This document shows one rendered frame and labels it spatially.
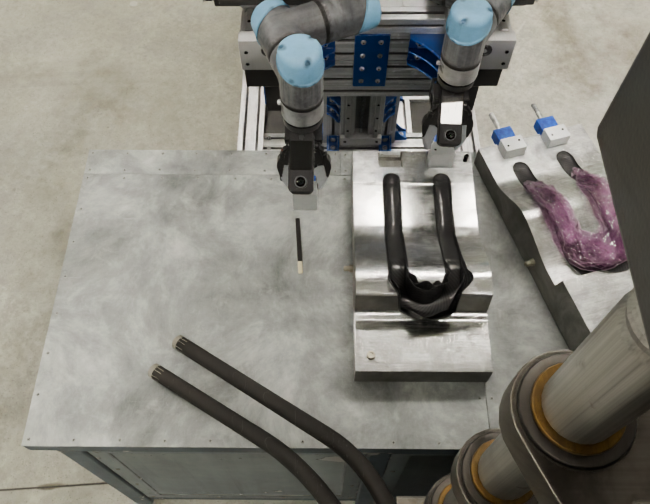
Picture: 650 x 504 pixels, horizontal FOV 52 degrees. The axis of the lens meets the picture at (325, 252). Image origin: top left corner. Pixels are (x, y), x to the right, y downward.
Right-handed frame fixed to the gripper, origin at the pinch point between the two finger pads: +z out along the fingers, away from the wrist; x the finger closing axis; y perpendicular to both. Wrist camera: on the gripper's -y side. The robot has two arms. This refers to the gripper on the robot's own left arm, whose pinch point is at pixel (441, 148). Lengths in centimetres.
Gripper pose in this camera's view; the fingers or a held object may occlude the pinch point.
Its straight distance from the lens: 147.2
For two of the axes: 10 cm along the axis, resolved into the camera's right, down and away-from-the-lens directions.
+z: 0.0, 4.9, 8.7
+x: -10.0, -0.1, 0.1
